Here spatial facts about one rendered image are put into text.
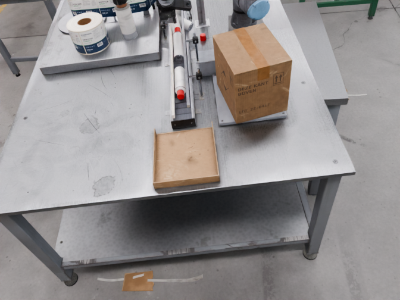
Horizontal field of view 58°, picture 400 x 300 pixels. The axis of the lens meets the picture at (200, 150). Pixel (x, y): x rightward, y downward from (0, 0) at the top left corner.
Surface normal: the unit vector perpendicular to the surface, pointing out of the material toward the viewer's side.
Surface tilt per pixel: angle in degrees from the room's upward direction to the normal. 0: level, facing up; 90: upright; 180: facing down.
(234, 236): 1
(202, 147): 0
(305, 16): 0
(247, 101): 90
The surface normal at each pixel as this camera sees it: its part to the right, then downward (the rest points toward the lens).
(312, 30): -0.11, -0.65
